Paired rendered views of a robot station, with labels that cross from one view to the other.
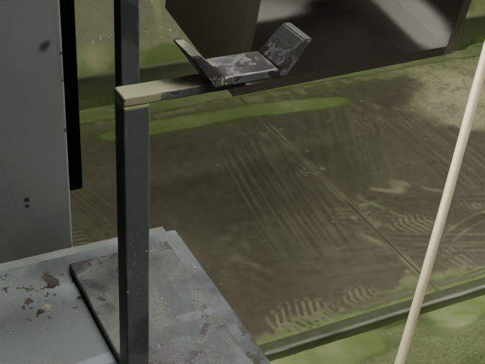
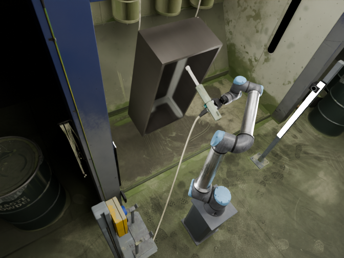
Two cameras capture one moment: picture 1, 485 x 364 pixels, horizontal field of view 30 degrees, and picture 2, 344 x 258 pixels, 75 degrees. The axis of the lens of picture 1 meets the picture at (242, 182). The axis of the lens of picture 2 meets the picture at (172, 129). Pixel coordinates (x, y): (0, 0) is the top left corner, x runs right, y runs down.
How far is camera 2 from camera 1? 129 cm
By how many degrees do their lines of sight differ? 21
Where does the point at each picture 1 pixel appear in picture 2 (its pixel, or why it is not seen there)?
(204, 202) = (137, 142)
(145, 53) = (122, 104)
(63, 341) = (126, 236)
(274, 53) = (150, 235)
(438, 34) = (180, 113)
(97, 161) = (115, 131)
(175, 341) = (140, 235)
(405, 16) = (174, 108)
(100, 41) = (113, 104)
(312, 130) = not seen: hidden behind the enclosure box
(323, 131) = not seen: hidden behind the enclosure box
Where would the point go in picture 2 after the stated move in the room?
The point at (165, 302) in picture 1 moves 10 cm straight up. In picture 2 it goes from (137, 228) to (137, 224)
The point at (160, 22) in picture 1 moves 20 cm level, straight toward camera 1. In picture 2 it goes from (125, 97) to (126, 107)
